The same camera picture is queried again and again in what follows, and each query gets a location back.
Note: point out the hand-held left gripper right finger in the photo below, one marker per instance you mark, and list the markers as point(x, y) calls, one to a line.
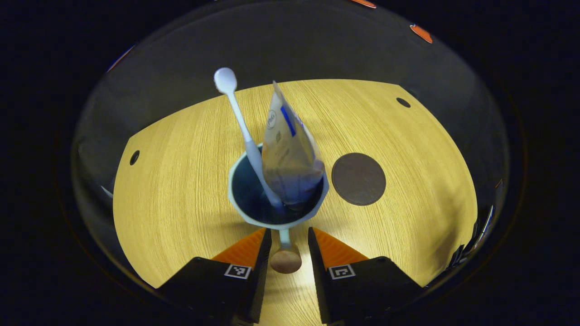
point(317, 271)

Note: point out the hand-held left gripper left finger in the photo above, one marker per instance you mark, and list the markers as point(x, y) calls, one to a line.
point(263, 271)

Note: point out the dark brown round coaster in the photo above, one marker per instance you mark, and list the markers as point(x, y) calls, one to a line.
point(359, 179)

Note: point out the white toothpaste tube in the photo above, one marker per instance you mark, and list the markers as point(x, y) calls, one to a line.
point(290, 158)

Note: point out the white toothbrush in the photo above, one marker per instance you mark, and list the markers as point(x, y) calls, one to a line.
point(247, 136)

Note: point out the black backdrop cloth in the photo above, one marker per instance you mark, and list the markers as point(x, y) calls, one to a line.
point(294, 40)

